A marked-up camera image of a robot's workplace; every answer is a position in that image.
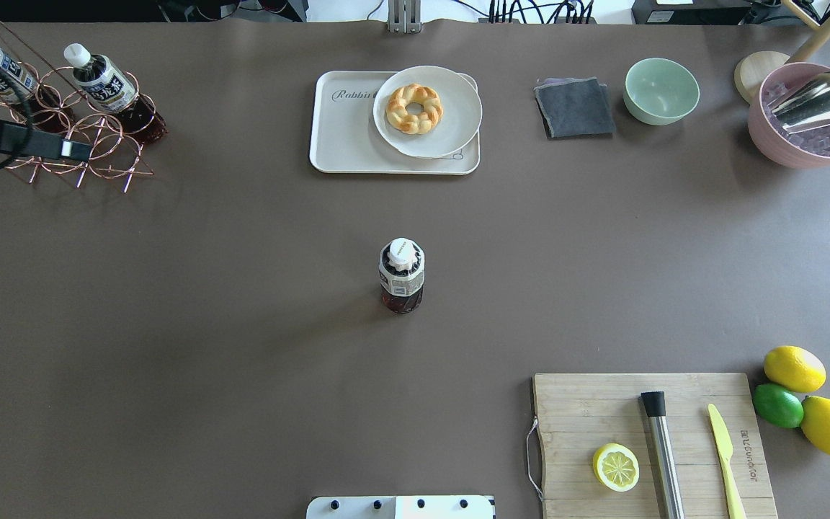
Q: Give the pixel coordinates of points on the wooden cutting board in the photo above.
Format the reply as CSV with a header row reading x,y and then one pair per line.
x,y
579,412

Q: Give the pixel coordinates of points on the aluminium frame post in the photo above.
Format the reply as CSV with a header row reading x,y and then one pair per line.
x,y
404,16

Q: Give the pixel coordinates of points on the braided ring pastry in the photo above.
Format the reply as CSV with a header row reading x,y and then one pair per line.
x,y
414,109

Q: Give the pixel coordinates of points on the green lime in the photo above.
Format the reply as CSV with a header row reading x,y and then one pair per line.
x,y
777,405

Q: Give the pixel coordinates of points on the tea bottle white cap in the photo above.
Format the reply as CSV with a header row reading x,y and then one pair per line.
x,y
401,265

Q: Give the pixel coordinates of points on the pink bowl with ice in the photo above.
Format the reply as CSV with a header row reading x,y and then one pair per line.
x,y
804,150

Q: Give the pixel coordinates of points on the tea bottle in rack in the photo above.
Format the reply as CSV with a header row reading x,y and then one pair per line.
x,y
16,84
113,92

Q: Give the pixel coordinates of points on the copper wire bottle rack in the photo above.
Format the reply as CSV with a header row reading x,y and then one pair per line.
x,y
115,155

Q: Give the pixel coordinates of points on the half lemon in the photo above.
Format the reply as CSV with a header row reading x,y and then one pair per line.
x,y
616,467

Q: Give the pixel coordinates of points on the white round plate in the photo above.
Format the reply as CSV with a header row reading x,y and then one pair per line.
x,y
461,112

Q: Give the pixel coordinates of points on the cream serving tray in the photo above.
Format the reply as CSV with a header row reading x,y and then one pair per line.
x,y
344,137

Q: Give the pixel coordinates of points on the mint green bowl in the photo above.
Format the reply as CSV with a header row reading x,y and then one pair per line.
x,y
660,91

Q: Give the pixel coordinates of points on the metal ice scoop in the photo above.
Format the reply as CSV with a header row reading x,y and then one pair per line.
x,y
806,109

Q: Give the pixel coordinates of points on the steel muddler black tip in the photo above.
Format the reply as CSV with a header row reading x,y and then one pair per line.
x,y
655,408

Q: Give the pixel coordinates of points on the yellow plastic knife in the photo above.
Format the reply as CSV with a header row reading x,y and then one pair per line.
x,y
725,451

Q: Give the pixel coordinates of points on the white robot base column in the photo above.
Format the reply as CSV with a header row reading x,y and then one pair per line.
x,y
403,506

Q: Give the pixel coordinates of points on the grey folded cloth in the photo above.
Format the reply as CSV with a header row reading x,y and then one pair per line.
x,y
574,107

